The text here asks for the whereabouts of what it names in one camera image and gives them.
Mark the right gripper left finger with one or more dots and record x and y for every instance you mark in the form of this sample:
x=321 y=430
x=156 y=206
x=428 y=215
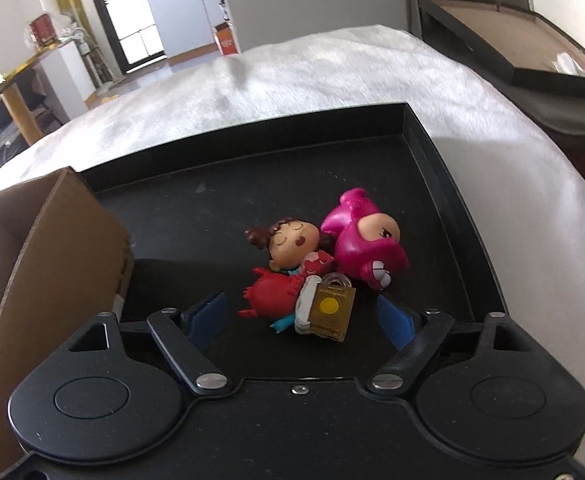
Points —
x=183 y=337

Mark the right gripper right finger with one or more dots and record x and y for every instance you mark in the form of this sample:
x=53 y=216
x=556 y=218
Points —
x=416 y=337

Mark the magenta hooded figurine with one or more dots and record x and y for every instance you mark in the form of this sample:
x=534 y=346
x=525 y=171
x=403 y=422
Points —
x=366 y=241

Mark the girl figurine red dress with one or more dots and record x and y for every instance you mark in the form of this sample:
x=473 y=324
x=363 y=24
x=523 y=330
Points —
x=300 y=287

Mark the brown cardboard box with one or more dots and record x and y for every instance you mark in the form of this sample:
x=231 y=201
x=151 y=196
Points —
x=63 y=259

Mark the white fluffy blanket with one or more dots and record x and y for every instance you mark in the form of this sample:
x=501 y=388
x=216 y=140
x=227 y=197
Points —
x=526 y=198

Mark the orange carton box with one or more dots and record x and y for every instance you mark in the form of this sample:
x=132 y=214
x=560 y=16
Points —
x=224 y=38

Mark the gold round side table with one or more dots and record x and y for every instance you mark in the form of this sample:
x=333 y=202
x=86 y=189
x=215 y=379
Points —
x=14 y=101

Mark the black box lid with cardboard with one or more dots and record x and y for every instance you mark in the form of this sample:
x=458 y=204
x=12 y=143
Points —
x=513 y=42

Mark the white kitchen cabinet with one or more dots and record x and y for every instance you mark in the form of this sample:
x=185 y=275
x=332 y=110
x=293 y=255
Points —
x=186 y=27

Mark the red jar on table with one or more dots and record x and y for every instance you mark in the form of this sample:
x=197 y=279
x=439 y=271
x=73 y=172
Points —
x=42 y=31

